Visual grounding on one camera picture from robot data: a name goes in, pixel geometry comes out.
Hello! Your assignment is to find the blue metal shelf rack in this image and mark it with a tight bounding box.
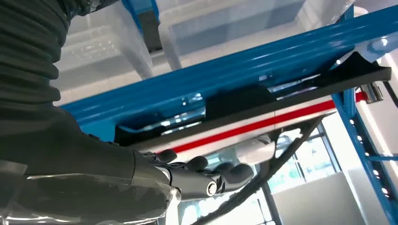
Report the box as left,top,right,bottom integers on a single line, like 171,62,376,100
61,0,398,225

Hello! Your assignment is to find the translucent clear storage bin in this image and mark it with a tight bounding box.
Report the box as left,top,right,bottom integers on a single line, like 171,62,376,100
157,0,357,70

